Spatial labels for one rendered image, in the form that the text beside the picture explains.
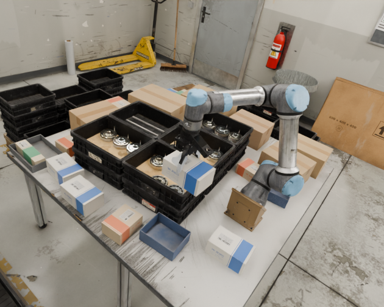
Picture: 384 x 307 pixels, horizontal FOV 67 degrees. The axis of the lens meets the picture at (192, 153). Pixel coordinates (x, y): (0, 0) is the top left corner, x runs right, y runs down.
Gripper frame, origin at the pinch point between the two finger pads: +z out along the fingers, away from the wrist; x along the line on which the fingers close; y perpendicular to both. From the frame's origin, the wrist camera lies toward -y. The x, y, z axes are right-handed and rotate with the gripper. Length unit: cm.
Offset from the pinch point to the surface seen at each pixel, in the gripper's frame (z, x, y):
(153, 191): 25.7, 1.7, 17.5
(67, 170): 32, 20, 65
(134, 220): 33.3, 16.9, 14.6
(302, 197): 41, -76, -41
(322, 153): 25, -111, -37
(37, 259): 110, 40, 82
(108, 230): 35.9, 28.1, 20.3
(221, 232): 32.0, -7.3, -20.8
